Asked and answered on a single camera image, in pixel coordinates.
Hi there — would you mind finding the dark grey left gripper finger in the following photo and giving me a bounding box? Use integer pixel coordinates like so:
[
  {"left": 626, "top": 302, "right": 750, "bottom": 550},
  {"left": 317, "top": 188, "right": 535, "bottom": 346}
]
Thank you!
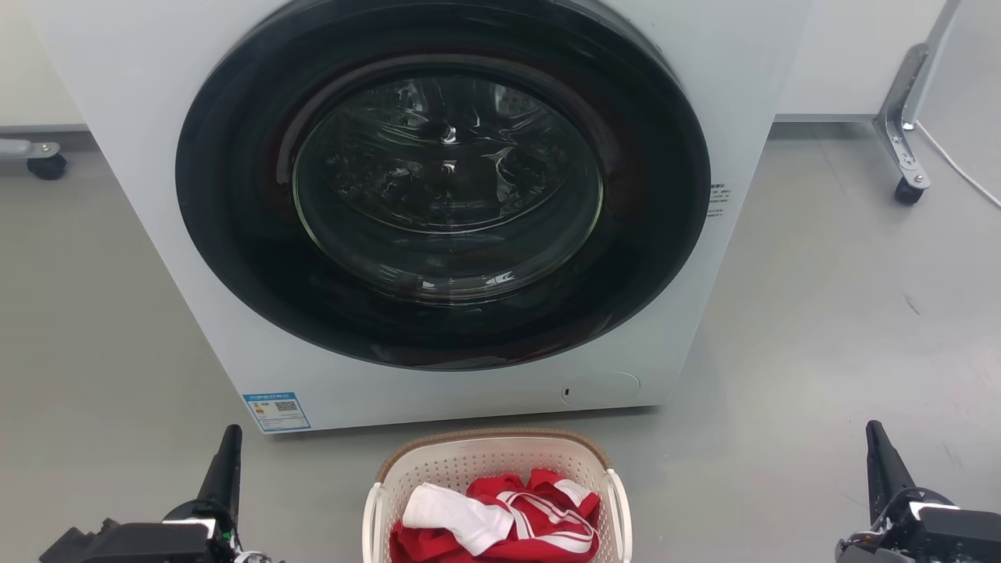
[{"left": 197, "top": 425, "right": 243, "bottom": 521}]

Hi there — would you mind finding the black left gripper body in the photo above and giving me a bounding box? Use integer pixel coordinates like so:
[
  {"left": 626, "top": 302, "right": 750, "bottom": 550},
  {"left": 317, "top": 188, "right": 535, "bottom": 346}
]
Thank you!
[{"left": 39, "top": 499, "right": 276, "bottom": 563}]

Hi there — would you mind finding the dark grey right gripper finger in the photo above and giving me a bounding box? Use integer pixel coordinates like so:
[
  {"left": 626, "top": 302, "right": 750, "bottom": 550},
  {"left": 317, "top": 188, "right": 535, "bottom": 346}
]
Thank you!
[{"left": 866, "top": 421, "right": 916, "bottom": 525}]

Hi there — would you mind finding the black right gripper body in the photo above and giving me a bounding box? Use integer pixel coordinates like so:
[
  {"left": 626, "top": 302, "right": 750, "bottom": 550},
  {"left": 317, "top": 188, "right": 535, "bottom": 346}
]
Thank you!
[{"left": 835, "top": 488, "right": 1001, "bottom": 563}]

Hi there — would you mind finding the cream perforated laundry basket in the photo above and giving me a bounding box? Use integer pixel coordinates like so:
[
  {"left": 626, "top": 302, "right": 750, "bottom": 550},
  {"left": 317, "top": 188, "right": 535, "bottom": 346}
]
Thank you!
[{"left": 362, "top": 428, "right": 633, "bottom": 563}]

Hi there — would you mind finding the blue energy label sticker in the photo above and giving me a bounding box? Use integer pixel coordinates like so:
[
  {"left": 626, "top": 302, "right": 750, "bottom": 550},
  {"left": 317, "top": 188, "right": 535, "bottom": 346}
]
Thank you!
[{"left": 242, "top": 392, "right": 311, "bottom": 433}]

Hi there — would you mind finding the black round washer door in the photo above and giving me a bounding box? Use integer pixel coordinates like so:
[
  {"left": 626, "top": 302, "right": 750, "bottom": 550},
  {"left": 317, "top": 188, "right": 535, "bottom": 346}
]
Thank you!
[{"left": 175, "top": 0, "right": 712, "bottom": 371}]

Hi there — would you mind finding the white front-load washing machine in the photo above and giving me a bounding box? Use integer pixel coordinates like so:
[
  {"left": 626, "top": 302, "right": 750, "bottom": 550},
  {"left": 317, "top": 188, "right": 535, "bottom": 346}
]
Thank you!
[{"left": 23, "top": 0, "right": 814, "bottom": 435}]

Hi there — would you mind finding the round white filter cover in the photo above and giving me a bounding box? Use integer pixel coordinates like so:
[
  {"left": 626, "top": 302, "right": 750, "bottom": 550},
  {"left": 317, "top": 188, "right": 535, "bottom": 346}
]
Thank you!
[{"left": 560, "top": 371, "right": 642, "bottom": 407}]

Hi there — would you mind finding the red garment with white stripes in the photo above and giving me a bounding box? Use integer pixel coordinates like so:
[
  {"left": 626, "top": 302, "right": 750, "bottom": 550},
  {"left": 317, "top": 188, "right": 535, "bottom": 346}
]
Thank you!
[{"left": 389, "top": 468, "right": 601, "bottom": 563}]

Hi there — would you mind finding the grey metal foot bar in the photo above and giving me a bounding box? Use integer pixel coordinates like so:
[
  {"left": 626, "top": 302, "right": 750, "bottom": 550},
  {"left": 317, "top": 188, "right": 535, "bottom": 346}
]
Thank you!
[{"left": 0, "top": 139, "right": 61, "bottom": 162}]

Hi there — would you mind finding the white partition panel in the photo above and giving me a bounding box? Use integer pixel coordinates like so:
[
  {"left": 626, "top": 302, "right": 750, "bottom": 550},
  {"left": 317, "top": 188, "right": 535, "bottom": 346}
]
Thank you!
[{"left": 915, "top": 0, "right": 1001, "bottom": 196}]

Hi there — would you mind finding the thin white cable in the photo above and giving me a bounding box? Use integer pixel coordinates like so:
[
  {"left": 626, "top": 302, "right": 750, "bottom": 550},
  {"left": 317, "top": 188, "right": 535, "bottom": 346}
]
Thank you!
[{"left": 915, "top": 121, "right": 1001, "bottom": 210}]

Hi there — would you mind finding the grey metal support bracket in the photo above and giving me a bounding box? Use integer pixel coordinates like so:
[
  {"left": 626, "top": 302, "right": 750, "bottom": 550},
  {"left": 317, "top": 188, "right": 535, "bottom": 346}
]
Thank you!
[{"left": 874, "top": 0, "right": 963, "bottom": 191}]

